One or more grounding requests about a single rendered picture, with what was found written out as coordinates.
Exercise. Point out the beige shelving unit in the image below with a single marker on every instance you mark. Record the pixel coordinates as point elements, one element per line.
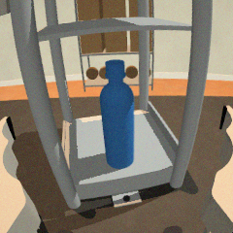
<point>83,147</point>

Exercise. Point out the blue bottle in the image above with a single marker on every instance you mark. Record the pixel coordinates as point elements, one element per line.
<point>117,112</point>

